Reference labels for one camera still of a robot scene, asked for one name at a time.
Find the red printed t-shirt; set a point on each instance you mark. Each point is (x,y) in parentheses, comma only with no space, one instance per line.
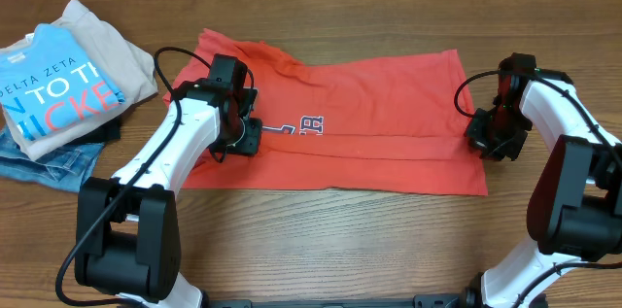
(389,123)

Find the beige folded garment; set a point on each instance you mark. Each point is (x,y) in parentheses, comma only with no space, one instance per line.
(130,68)

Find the light blue folded t-shirt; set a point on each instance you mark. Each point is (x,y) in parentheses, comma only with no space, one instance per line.
(52,84)

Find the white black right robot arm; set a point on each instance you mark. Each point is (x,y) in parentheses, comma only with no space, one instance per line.
(574,214)

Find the black folded garment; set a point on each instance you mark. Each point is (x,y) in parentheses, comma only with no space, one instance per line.
(108,131)

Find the folded blue jeans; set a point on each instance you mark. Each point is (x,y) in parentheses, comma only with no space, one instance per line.
(66,168)

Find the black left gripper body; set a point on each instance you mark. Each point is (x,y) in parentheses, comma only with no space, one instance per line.
(244,137)

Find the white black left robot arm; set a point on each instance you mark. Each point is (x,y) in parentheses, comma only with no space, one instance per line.
(128,243)

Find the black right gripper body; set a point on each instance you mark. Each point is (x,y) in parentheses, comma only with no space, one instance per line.
(500,133)

